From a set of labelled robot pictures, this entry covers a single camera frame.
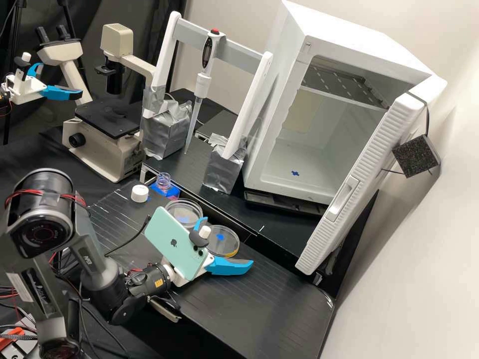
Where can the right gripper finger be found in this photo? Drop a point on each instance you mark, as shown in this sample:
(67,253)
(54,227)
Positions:
(199,223)
(230,267)

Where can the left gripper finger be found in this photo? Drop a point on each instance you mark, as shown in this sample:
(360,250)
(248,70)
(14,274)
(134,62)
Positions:
(61,92)
(34,68)

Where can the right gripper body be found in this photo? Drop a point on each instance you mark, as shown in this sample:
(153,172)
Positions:
(176,276)

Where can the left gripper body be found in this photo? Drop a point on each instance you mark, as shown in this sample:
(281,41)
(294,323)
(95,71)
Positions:
(25,89)

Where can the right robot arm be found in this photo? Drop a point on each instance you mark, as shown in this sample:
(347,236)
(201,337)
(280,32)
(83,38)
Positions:
(39,220)

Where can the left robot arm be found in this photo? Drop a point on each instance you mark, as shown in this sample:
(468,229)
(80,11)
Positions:
(3,98)

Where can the petri dish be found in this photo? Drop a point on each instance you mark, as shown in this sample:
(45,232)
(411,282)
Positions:
(183,211)

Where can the blue bottle holder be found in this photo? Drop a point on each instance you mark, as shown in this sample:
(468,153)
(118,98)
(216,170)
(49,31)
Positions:
(173,193)

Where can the small bottle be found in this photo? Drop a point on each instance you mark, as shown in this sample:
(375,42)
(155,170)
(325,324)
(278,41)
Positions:
(163,182)

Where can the black platform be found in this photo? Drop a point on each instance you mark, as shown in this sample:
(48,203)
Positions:
(262,314)
(269,228)

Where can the cream microscope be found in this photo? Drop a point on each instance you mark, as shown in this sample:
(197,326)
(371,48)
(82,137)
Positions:
(101,146)

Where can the white cap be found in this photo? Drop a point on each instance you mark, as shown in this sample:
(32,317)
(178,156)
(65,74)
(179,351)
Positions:
(139,193)

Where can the white pipette stand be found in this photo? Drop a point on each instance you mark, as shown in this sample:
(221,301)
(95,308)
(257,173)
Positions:
(164,60)

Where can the pipette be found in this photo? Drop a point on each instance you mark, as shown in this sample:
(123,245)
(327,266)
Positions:
(207,56)

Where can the incubator door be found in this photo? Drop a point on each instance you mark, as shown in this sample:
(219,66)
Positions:
(359,175)

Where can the white incubator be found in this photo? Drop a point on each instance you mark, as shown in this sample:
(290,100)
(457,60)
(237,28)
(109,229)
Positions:
(336,48)

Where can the right wrist camera phone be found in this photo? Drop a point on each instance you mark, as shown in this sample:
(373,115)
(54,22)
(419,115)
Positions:
(172,241)

